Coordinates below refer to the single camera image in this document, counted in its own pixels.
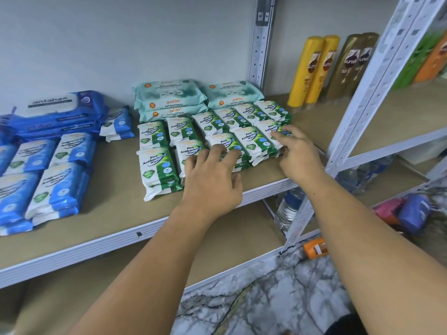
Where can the group of blue wipe packets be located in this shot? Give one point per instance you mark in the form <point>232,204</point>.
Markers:
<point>49,188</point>

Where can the water bottles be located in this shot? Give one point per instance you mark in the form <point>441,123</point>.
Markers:
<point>290,209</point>

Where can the white box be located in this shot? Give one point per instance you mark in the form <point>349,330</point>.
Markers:
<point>424,151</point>

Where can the pink bottle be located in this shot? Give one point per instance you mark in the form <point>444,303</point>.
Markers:
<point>389,212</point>

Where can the blue bottle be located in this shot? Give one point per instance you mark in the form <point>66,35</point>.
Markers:
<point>414,214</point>

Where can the yellow bottle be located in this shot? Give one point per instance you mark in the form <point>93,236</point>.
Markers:
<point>307,69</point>
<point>323,67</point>

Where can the small green packets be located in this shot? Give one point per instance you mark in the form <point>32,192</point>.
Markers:
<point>267,132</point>

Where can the person's right forearm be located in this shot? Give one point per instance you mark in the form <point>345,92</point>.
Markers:
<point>384,261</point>

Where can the grey metal shelf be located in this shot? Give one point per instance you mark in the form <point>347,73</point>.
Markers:
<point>105,212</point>

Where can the group of green pine packets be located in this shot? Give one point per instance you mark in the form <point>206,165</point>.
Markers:
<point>157,171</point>

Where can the person's right leg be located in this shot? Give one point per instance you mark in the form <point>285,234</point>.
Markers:
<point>346,326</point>

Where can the dark brown bottle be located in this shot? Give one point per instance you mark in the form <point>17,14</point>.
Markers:
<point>343,66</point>

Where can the person's left forearm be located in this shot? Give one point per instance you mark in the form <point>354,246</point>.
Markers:
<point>153,282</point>

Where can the green bottle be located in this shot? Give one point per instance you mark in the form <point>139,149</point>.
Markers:
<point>412,62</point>

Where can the person's left hand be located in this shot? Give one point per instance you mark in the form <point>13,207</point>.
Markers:
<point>209,188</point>

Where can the person's right hand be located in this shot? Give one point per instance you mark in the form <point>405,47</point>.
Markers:
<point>300,160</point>

